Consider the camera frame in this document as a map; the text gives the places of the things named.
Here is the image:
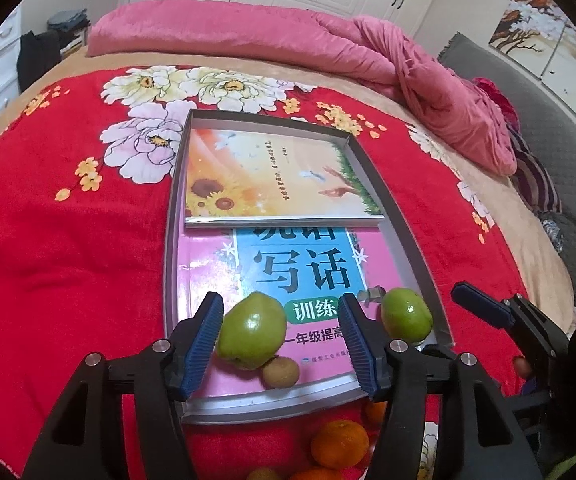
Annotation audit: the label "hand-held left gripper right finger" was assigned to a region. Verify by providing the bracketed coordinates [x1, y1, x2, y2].
[337, 292, 544, 480]

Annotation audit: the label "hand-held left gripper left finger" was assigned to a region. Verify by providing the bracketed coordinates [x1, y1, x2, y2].
[20, 291, 226, 480]

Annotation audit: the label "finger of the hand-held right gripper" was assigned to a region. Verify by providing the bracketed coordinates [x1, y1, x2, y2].
[450, 282, 569, 396]

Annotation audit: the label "green apple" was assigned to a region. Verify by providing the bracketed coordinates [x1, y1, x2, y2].
[216, 292, 287, 371]
[381, 287, 435, 343]

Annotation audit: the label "grey cardboard box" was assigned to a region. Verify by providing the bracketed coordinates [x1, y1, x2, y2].
[165, 108, 454, 426]

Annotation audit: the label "pink book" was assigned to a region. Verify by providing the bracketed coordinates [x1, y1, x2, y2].
[175, 225, 421, 401]

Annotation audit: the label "silver foil bag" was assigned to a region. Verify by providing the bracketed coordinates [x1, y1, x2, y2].
[543, 212, 569, 251]

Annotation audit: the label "striped pillow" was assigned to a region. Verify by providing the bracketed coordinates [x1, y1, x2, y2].
[505, 132, 564, 213]

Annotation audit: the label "red floral blanket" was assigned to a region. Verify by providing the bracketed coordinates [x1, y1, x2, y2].
[0, 65, 534, 480]

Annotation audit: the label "sunflower cover book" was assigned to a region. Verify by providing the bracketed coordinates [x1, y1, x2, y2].
[184, 127, 386, 228]

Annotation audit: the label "grey quilted headboard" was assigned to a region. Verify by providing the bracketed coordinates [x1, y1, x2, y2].
[438, 32, 576, 301]

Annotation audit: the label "red cloth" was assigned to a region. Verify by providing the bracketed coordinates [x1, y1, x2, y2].
[470, 77, 519, 131]

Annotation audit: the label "pink quilt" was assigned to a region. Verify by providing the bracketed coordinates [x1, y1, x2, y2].
[88, 0, 519, 176]

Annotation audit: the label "black clothes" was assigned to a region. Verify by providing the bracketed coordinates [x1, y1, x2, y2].
[18, 30, 63, 93]

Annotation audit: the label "stack of folded clothes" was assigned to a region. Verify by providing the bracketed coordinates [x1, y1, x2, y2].
[48, 7, 91, 56]

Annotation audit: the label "floral wall painting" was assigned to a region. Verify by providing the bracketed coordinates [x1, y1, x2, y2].
[488, 0, 576, 136]

